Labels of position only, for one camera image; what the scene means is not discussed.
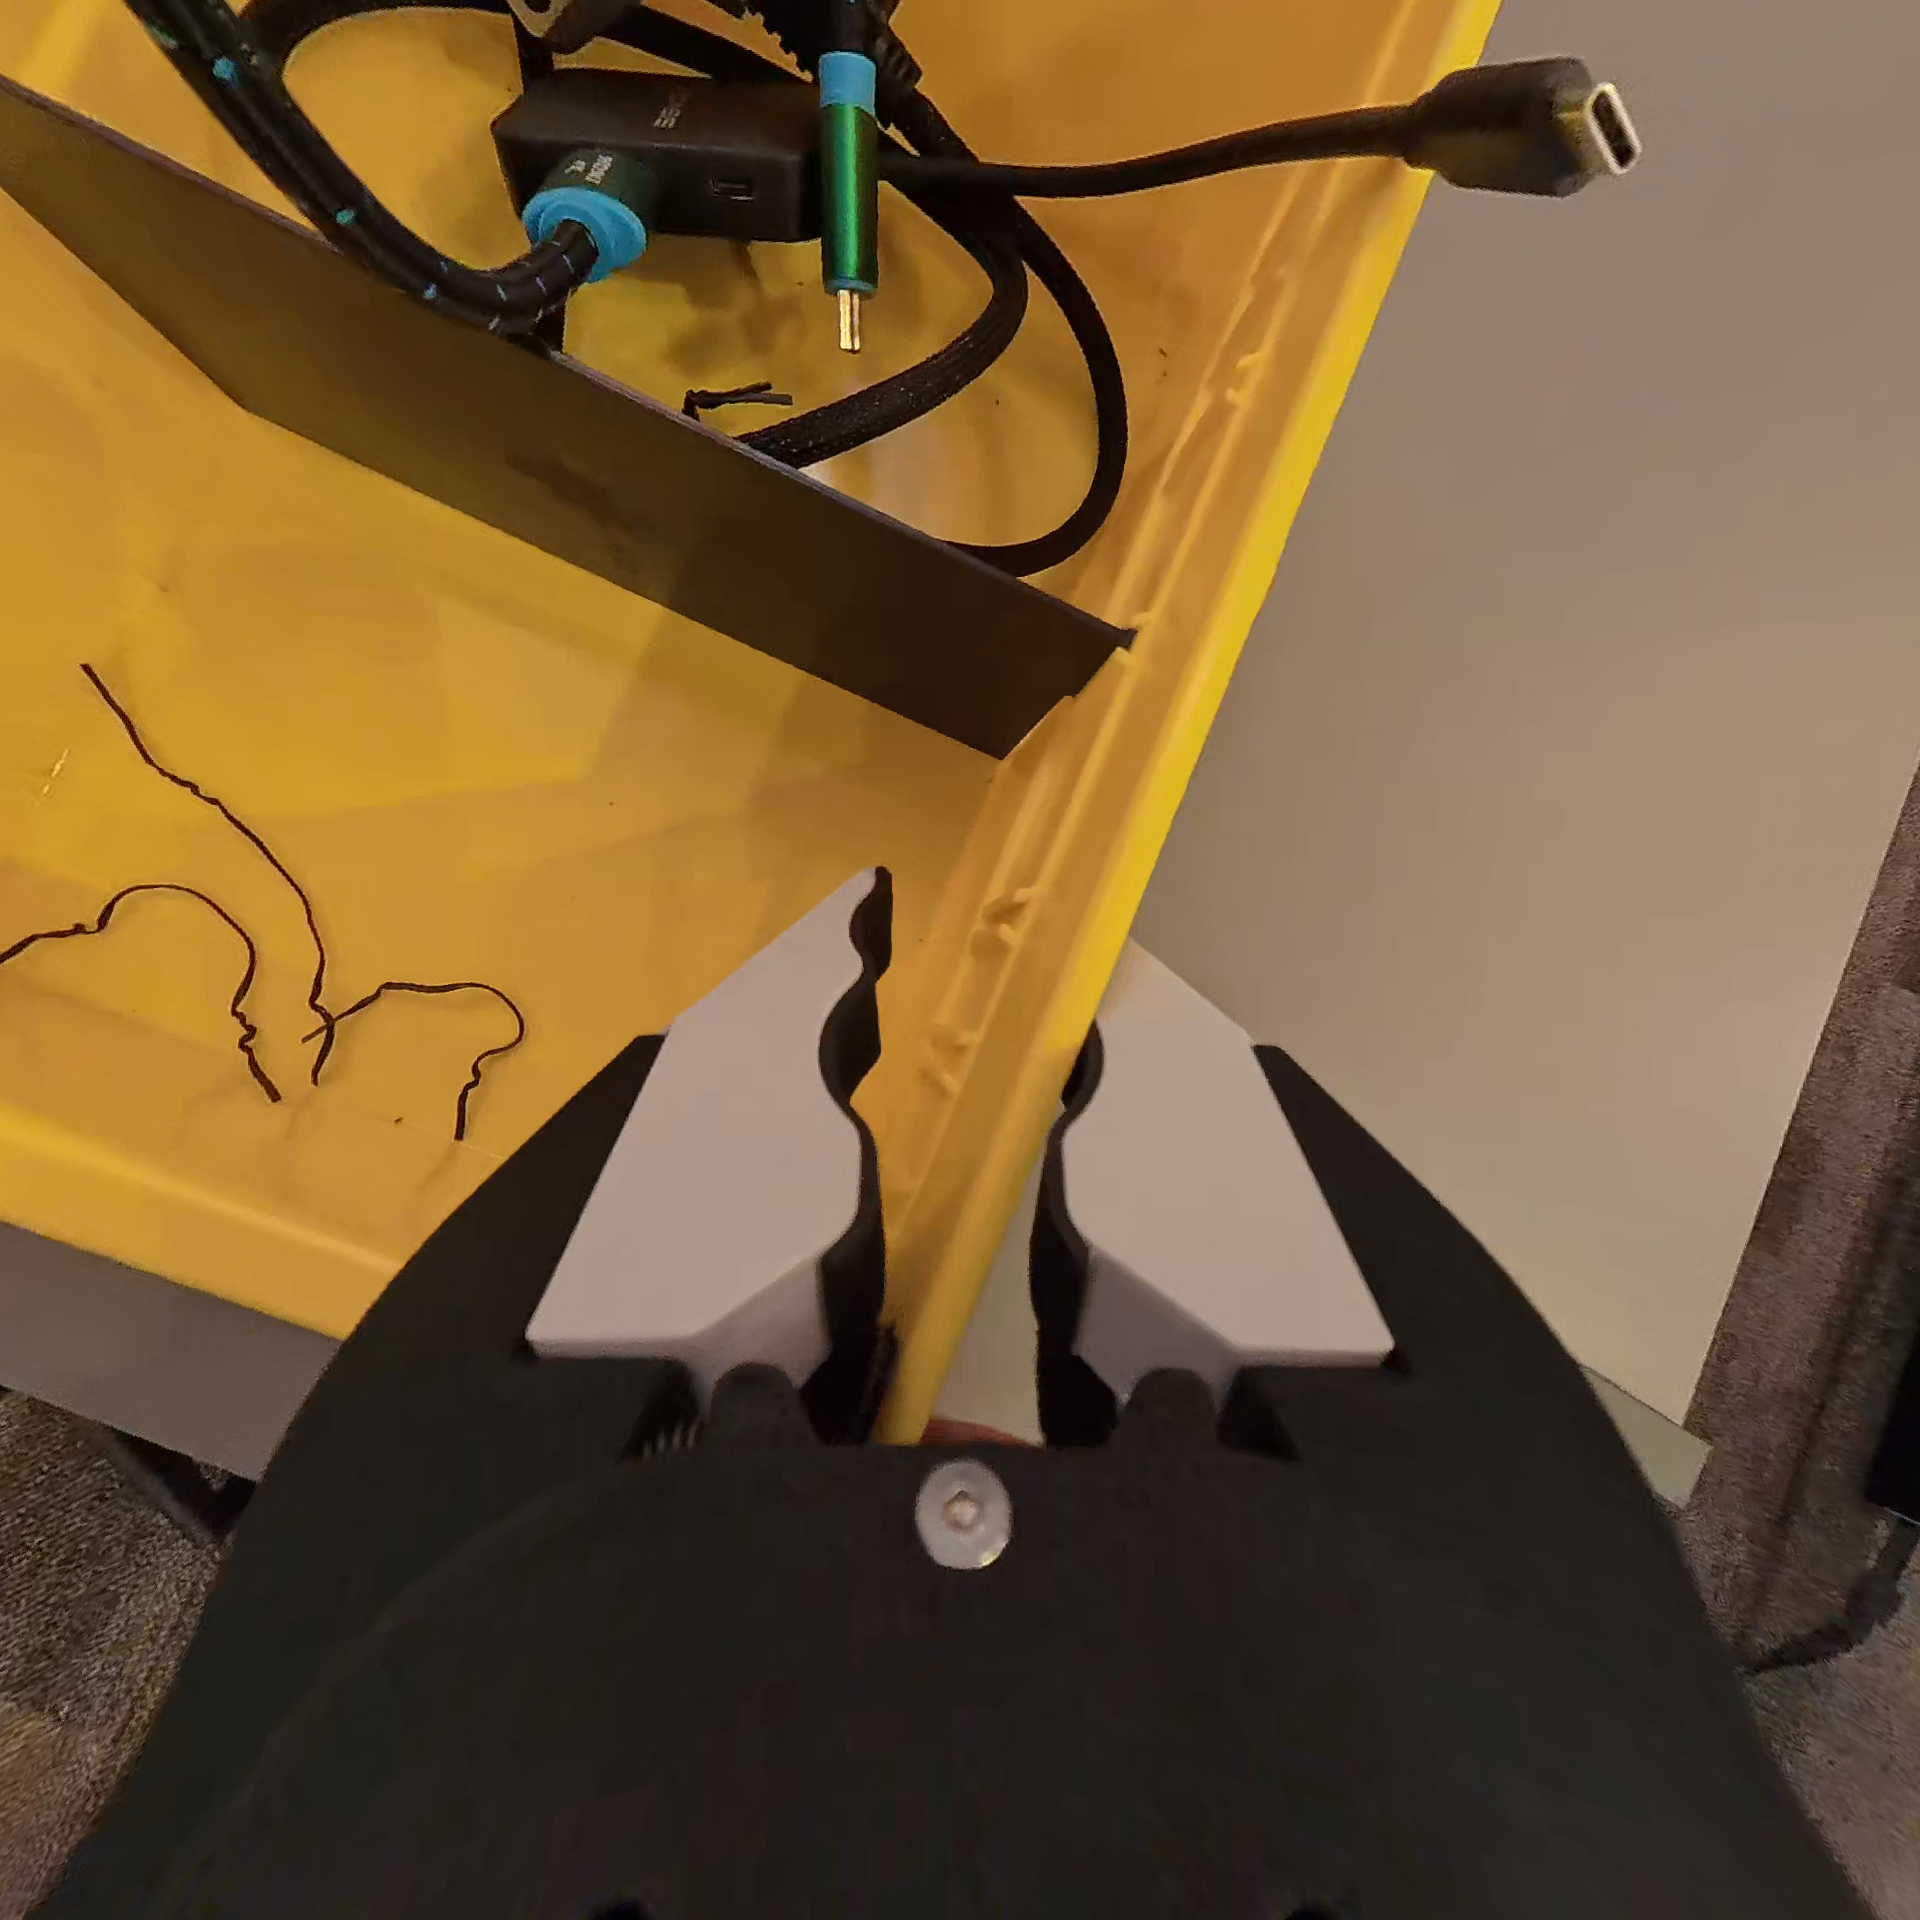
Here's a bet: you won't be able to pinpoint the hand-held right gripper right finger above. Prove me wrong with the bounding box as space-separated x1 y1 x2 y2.
1033 937 1397 1444

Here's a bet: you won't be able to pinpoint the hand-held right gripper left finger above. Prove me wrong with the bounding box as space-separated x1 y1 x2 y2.
524 865 898 1444

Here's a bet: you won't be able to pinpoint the yellow plastic bin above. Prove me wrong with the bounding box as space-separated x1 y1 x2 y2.
0 0 1501 1444

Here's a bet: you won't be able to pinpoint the braided HDMI cable green plugs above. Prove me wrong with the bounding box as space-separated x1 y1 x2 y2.
120 0 919 356

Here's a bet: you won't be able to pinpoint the black USB hub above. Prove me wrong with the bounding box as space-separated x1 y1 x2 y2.
491 75 823 238

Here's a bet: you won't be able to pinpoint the thin black hub cable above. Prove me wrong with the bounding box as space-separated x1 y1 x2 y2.
877 57 1644 203

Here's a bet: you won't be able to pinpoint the dark loose thread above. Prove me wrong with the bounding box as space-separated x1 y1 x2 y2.
305 978 527 1146
0 882 287 1106
82 661 332 1088

